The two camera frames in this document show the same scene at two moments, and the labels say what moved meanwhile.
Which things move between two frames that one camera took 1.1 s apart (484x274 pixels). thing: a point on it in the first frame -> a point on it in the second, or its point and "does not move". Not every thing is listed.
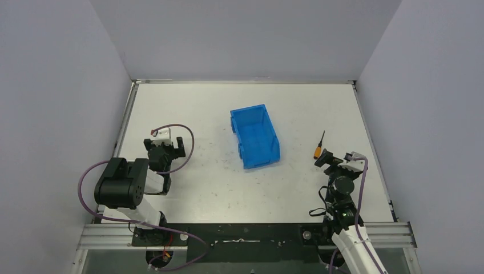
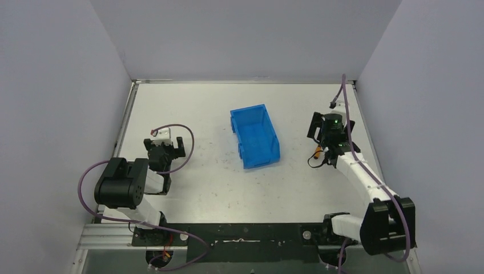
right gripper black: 326,158 -> 317,124
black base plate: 238,243 does not move
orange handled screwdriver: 318,151 does not move
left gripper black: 166,149 does not move
